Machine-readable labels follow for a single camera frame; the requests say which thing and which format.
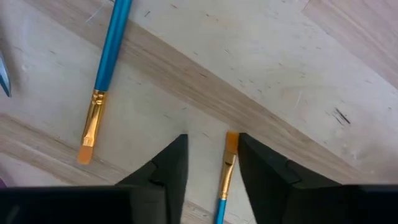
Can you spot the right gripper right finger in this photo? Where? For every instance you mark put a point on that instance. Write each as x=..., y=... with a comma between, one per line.
x=264, y=180

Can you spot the orange paintbrush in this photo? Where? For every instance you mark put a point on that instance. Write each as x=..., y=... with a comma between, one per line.
x=228, y=174

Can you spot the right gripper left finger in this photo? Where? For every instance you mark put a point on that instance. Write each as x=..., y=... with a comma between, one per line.
x=168, y=186

